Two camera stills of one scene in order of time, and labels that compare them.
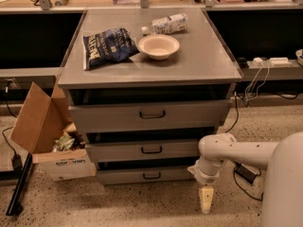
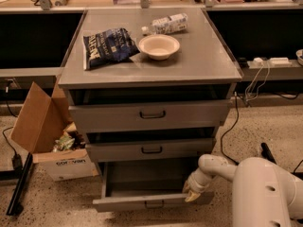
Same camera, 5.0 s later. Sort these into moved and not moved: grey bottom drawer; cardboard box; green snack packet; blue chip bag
Moved: grey bottom drawer
Not moved: green snack packet; cardboard box; blue chip bag
